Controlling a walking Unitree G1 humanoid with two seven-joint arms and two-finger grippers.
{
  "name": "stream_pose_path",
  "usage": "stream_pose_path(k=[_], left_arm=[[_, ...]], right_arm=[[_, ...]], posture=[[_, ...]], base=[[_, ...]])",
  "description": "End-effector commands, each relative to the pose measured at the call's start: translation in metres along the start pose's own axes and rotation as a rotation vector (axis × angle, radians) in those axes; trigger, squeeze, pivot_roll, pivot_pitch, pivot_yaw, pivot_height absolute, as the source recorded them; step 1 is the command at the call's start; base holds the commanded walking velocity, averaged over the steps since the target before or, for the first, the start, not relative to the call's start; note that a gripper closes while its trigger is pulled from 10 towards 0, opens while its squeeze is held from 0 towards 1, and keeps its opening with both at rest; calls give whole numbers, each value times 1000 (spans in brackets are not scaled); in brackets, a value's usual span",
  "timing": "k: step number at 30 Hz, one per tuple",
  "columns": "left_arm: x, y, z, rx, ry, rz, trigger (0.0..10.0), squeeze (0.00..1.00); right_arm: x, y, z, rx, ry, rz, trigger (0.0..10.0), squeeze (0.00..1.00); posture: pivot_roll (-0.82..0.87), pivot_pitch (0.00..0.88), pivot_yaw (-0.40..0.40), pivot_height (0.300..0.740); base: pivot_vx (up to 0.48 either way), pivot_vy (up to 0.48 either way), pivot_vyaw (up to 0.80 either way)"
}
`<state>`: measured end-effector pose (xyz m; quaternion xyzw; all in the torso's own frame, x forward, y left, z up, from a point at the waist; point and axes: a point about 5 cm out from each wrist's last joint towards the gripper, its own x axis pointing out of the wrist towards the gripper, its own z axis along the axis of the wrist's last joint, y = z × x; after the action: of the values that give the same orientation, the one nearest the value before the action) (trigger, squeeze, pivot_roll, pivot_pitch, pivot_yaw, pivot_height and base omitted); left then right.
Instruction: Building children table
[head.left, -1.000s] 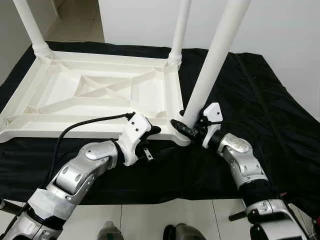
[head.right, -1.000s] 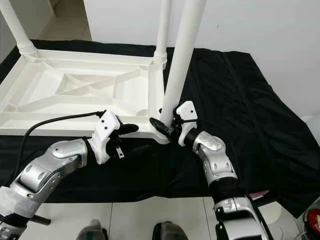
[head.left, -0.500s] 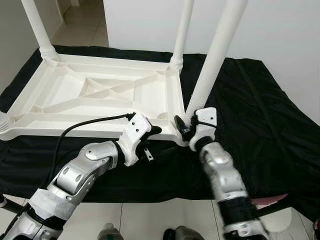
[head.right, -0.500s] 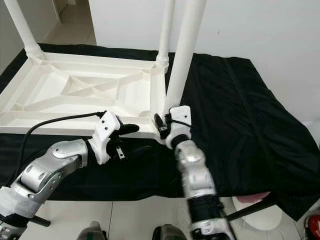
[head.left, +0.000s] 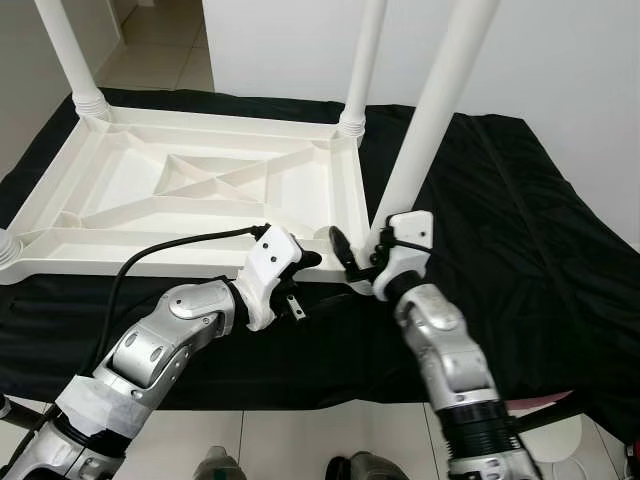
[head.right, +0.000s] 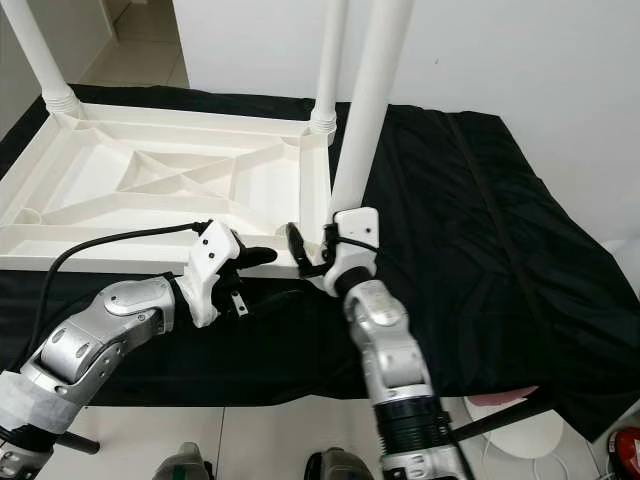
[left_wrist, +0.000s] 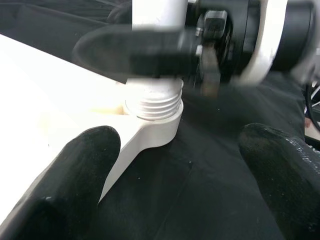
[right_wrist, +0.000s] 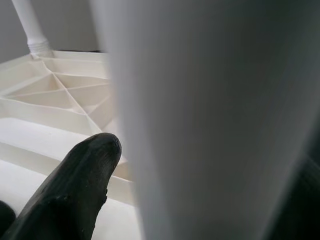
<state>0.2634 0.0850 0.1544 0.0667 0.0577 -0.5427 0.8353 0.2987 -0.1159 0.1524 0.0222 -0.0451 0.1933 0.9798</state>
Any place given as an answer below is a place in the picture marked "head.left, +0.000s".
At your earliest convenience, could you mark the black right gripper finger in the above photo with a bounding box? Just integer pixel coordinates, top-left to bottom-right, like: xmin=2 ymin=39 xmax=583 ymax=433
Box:
xmin=329 ymin=226 xmax=359 ymax=273

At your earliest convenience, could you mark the white plastic table leg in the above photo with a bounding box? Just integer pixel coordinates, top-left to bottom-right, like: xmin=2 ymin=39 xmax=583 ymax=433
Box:
xmin=34 ymin=0 xmax=113 ymax=119
xmin=0 ymin=228 xmax=23 ymax=271
xmin=365 ymin=0 xmax=502 ymax=251
xmin=337 ymin=0 xmax=390 ymax=139

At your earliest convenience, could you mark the white plastic table top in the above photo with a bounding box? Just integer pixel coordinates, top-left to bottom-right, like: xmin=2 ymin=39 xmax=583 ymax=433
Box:
xmin=0 ymin=100 xmax=373 ymax=286

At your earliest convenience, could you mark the grey right robot leg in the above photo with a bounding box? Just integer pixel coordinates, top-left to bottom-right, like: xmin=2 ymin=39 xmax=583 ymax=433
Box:
xmin=330 ymin=452 xmax=411 ymax=480

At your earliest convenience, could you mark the grey robot leg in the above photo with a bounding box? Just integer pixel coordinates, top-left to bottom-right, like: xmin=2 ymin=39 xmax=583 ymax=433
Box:
xmin=195 ymin=445 xmax=246 ymax=480
xmin=330 ymin=452 xmax=411 ymax=480

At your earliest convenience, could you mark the grey left robot leg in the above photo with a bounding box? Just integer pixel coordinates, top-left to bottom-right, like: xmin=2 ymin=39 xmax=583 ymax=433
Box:
xmin=195 ymin=445 xmax=246 ymax=480

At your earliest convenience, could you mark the black table cloth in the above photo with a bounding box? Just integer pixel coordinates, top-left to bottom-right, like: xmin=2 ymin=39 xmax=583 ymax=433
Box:
xmin=0 ymin=88 xmax=640 ymax=441

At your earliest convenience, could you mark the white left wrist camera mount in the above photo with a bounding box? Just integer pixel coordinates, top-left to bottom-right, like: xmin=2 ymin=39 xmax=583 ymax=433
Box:
xmin=235 ymin=224 xmax=306 ymax=333

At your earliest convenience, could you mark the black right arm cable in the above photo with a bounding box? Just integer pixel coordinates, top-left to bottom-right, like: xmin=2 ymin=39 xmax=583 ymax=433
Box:
xmin=375 ymin=232 xmax=433 ymax=259

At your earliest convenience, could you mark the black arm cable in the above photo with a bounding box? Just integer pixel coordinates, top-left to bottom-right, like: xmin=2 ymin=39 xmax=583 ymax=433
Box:
xmin=95 ymin=225 xmax=271 ymax=366
xmin=375 ymin=232 xmax=433 ymax=259

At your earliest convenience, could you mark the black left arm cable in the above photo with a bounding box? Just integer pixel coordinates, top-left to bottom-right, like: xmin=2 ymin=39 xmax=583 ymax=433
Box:
xmin=95 ymin=225 xmax=271 ymax=366

